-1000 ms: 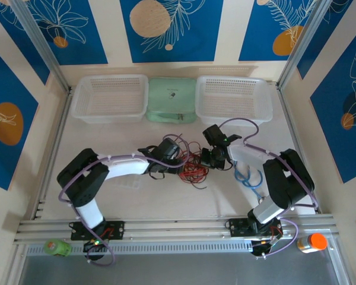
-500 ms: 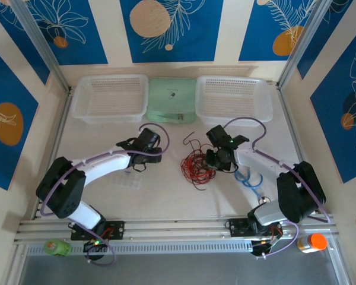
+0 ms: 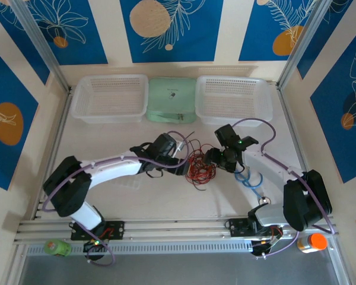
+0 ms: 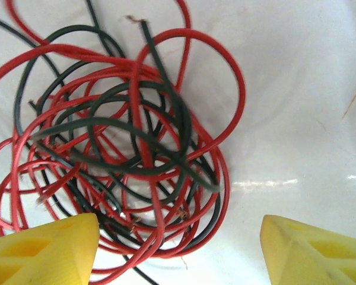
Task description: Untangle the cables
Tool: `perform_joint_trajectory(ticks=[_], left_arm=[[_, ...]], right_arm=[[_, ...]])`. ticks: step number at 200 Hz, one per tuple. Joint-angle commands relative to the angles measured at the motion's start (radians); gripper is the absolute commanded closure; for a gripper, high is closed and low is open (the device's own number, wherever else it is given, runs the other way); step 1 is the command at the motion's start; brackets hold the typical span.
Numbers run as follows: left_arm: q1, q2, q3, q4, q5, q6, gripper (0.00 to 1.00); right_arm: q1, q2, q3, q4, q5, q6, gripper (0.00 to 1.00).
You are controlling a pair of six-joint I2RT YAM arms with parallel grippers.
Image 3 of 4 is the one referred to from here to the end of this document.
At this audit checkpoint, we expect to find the grey slotted cable duct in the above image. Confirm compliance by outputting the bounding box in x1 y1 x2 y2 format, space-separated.
26 239 253 256

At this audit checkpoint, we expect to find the black base controller with wires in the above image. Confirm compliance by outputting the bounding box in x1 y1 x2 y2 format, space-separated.
250 237 282 258
82 240 108 262

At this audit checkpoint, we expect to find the aluminium frame post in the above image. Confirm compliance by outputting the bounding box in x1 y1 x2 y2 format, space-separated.
10 0 71 93
277 0 335 90

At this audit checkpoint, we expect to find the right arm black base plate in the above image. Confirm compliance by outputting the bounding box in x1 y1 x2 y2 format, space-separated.
228 218 284 238

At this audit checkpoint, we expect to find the aluminium front rail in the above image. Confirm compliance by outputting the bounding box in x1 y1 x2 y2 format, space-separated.
13 215 338 246

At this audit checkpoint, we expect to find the blue stethoscope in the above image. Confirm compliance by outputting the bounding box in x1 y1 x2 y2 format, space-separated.
234 166 272 206

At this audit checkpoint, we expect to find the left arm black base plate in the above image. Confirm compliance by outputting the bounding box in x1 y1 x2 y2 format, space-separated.
70 220 125 240

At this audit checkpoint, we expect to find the green plastic bottle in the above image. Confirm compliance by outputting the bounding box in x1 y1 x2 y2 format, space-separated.
44 239 72 258

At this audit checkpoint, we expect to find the clear plastic organizer box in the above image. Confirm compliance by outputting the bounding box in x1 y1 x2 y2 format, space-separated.
117 177 142 191

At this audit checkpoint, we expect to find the thin red cable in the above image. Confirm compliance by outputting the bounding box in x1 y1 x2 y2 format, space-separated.
186 144 218 185
186 144 217 182
186 148 217 183

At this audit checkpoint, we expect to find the thin dark brown cable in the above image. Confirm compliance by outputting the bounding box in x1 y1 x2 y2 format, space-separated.
182 130 210 155

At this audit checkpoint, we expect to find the white perforated plastic basket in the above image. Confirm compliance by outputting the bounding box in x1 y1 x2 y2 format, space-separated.
195 75 274 128
70 74 149 124

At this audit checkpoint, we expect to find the orange capped jar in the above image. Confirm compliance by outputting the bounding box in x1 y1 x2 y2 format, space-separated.
296 233 329 254

